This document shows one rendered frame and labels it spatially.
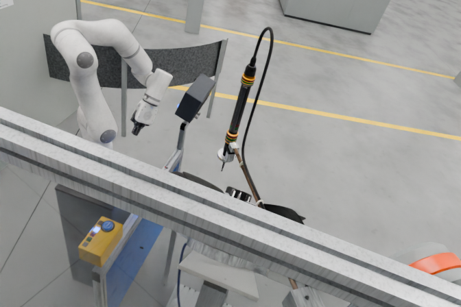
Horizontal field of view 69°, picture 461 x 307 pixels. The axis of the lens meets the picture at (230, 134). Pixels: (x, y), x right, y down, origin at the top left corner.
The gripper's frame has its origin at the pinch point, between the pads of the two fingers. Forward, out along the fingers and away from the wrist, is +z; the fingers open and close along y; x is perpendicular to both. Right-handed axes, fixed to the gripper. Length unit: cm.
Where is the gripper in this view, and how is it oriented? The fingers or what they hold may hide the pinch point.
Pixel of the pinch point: (136, 130)
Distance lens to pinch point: 166.1
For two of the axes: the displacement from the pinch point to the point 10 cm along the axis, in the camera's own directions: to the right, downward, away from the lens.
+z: -4.7, 8.8, 1.1
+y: 5.7, 2.0, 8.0
